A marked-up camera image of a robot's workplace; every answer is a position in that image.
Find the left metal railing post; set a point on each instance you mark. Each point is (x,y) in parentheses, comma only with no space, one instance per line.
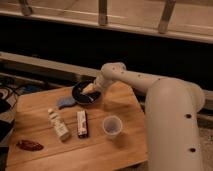
(25,8)

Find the metal railing post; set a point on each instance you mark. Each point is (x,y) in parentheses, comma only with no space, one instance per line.
(102,12)
(166,15)
(25,8)

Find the clear plastic cup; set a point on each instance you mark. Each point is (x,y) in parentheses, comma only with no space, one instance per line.
(112,126)

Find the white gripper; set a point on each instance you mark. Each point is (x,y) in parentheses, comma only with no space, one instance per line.
(99,84)

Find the middle metal railing post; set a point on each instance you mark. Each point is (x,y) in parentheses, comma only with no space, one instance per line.
(102,12)

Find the wooden table board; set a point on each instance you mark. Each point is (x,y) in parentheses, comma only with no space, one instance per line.
(95,152)

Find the right metal railing post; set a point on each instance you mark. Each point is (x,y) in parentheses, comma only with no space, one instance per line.
(166,15)

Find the white lotion tube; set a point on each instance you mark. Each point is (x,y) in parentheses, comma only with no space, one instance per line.
(59,125)

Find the blue cloth piece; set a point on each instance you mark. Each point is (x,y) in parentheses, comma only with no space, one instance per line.
(66,102)

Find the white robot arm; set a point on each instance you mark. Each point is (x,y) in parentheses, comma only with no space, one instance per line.
(171,108)

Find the dark ceramic bowl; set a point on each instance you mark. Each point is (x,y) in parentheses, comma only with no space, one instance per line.
(80,97)

